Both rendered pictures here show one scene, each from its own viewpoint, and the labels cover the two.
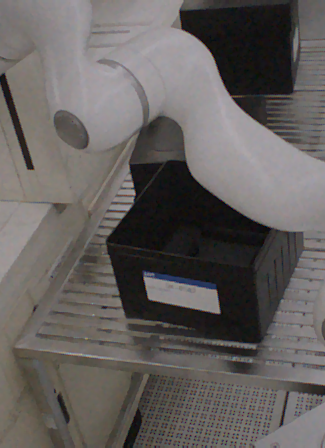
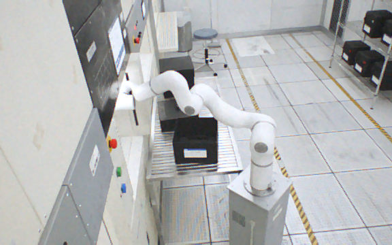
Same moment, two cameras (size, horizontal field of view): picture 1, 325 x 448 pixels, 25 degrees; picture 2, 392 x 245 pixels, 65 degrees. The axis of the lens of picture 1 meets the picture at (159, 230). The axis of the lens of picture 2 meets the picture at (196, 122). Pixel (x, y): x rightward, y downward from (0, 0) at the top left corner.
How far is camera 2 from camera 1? 0.82 m
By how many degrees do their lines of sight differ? 20
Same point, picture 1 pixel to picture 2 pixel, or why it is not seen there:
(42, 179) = (141, 128)
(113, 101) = (199, 102)
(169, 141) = (169, 112)
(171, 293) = (192, 154)
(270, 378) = (224, 171)
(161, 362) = (192, 173)
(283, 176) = (238, 115)
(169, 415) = (169, 203)
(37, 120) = (141, 109)
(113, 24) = not seen: hidden behind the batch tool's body
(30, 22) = (171, 85)
